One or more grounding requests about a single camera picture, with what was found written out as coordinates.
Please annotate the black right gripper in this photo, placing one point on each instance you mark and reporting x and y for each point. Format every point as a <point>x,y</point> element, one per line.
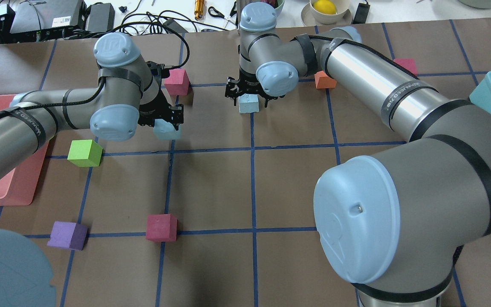
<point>245,85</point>

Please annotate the yellow lemon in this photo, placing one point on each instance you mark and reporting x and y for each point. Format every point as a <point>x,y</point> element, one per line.
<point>326,7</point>

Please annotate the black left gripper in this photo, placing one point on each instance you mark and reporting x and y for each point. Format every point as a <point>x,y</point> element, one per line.
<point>157,108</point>

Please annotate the pink plastic tray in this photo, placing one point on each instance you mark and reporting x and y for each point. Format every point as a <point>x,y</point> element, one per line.
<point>23,145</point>

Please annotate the pink block far right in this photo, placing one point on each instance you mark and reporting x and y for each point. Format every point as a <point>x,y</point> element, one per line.
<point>178,83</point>

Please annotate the steel bowl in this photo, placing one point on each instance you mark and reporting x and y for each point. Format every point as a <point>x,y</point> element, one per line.
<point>478,4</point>

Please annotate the light blue block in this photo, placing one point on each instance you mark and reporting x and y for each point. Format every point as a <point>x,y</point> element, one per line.
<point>248,103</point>
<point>164,130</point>

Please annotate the blue bowl with fruit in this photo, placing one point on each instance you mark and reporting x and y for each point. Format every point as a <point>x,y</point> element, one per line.
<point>279,5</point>

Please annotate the black handled scissors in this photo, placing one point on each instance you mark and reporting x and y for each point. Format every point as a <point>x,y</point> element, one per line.
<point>213,12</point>

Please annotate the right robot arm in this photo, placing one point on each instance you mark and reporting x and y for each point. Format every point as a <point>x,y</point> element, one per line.
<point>391,223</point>

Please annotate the pink block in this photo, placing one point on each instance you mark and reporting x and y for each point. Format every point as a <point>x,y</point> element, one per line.
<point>407,63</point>
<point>161,228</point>
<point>178,83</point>

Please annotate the purple block far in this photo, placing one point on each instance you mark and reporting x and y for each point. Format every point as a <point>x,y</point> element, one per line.
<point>68,235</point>

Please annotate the beige bowl with lemon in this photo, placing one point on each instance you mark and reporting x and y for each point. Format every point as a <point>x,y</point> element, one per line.
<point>311,17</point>

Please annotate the black power adapter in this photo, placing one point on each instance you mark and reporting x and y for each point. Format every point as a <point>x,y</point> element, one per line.
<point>362,13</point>

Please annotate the green block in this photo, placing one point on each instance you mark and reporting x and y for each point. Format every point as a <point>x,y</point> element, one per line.
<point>85,153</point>

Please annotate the pink block near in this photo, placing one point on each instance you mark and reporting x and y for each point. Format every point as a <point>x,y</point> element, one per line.
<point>407,63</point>

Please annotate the pink block far left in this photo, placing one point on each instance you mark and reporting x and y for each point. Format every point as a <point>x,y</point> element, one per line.
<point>161,228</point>

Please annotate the orange block right side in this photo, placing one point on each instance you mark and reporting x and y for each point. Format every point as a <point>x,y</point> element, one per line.
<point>324,81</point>

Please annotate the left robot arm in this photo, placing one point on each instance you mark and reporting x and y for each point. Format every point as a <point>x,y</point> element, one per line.
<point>128,94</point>

